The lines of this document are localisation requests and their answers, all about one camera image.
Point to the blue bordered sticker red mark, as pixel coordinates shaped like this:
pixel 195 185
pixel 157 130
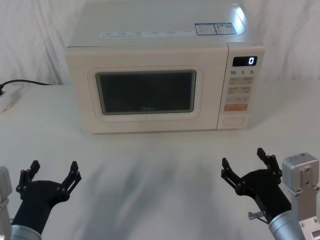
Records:
pixel 223 28

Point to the long white sticker strip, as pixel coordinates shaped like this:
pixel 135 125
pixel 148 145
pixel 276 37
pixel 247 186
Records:
pixel 130 34

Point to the cream microwave oven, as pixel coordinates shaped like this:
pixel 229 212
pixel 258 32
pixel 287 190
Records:
pixel 80 75

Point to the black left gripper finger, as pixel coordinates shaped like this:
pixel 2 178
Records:
pixel 25 177
pixel 71 181

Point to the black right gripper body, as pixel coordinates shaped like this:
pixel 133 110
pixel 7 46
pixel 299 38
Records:
pixel 267 192

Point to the blue bordered white sticker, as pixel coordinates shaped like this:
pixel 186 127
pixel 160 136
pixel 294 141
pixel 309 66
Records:
pixel 204 29

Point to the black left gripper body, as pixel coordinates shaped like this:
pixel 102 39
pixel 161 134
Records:
pixel 35 200

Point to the white table cloth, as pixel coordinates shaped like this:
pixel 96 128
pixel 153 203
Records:
pixel 150 187

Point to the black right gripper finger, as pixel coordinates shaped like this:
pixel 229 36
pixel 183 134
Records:
pixel 272 165
pixel 231 175

